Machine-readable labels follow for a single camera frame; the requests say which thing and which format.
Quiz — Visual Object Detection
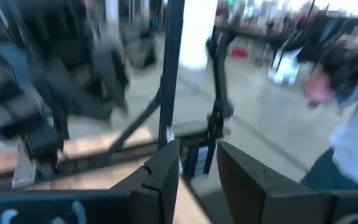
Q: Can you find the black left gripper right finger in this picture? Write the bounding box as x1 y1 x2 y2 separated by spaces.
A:
216 141 358 224

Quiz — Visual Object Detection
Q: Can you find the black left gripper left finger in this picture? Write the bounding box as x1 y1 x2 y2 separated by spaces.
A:
0 139 180 224

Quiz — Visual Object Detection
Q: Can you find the person's hand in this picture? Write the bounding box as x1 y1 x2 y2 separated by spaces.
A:
303 67 336 107

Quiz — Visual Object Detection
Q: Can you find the red box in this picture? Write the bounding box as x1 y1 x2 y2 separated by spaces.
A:
231 47 249 60

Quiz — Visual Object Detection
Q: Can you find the black stand pole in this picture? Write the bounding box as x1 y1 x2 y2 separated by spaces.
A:
206 28 235 175

